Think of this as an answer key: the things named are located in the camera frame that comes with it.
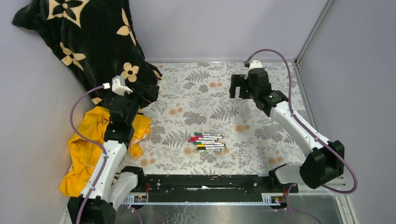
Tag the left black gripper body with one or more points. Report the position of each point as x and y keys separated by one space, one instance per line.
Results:
x=133 y=100

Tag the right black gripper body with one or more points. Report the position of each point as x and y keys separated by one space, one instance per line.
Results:
x=253 y=91

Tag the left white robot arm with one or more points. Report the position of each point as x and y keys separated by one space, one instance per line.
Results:
x=101 y=197

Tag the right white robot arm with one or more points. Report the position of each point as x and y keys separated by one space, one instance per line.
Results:
x=322 y=156

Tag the yellow cloth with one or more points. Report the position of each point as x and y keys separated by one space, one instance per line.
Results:
x=85 y=155

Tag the floral fern table mat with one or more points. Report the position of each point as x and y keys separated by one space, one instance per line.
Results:
x=194 y=97

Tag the black floral blanket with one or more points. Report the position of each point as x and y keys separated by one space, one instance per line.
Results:
x=95 y=39

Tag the yellow cap marker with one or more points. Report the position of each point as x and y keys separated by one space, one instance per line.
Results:
x=208 y=146

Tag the black cap marker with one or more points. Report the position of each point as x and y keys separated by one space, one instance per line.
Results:
x=214 y=147

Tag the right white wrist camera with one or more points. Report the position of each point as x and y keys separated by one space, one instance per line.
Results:
x=255 y=64

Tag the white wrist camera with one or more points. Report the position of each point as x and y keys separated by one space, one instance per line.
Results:
x=119 y=86
x=255 y=64

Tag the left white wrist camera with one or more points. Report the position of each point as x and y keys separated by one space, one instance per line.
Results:
x=119 y=86

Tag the aluminium frame post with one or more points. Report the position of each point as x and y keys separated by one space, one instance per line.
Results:
x=313 y=31

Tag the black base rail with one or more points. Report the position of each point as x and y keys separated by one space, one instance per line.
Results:
x=208 y=189

